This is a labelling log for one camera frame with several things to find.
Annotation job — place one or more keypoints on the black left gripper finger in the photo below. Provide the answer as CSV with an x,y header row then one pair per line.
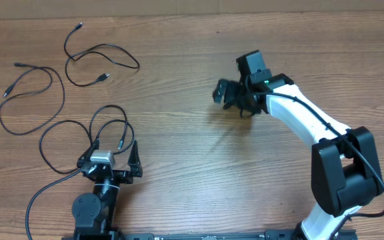
x,y
134,161
85,157

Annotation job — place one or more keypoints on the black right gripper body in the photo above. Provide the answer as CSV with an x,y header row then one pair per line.
x,y
236,96

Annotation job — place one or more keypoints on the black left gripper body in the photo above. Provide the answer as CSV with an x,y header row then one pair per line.
x,y
123,176

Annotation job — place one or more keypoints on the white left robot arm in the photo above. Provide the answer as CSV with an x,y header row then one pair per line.
x,y
94,212

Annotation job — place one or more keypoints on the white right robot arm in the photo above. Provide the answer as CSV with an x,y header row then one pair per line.
x,y
345,169

